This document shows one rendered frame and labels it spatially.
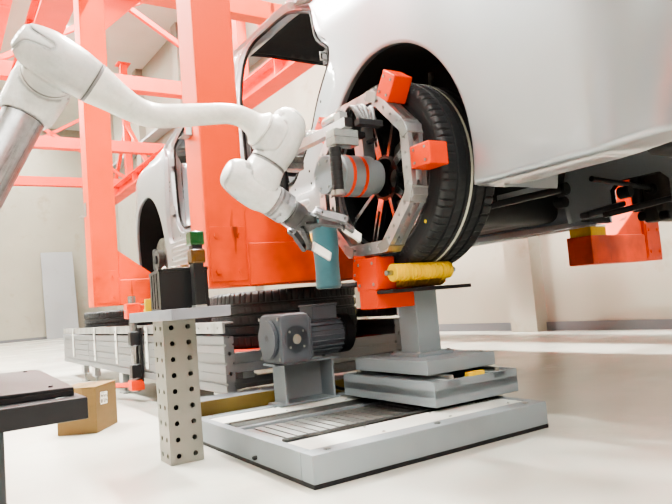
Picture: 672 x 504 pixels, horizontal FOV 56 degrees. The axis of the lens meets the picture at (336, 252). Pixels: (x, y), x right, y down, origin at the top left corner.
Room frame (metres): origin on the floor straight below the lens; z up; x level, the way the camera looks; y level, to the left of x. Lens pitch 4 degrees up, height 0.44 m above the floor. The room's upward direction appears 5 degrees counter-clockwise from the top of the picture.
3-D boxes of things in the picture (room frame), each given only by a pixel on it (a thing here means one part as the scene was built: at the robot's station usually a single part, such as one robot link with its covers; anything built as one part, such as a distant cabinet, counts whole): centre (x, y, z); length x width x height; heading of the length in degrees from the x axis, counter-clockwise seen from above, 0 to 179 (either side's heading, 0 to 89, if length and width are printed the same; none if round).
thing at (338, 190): (1.87, -0.02, 0.83); 0.04 x 0.04 x 0.16
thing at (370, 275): (2.16, -0.16, 0.48); 0.16 x 0.12 x 0.17; 123
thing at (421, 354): (2.24, -0.27, 0.32); 0.40 x 0.30 x 0.28; 33
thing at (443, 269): (2.10, -0.28, 0.51); 0.29 x 0.06 x 0.06; 123
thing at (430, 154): (1.88, -0.30, 0.85); 0.09 x 0.08 x 0.07; 33
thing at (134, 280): (4.18, 1.20, 0.69); 0.52 x 0.17 x 0.35; 123
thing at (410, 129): (2.14, -0.13, 0.85); 0.54 x 0.07 x 0.54; 33
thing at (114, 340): (3.45, 1.09, 0.28); 2.47 x 0.09 x 0.22; 33
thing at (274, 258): (2.56, 0.15, 0.69); 0.52 x 0.17 x 0.35; 123
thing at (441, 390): (2.23, -0.28, 0.13); 0.50 x 0.36 x 0.10; 33
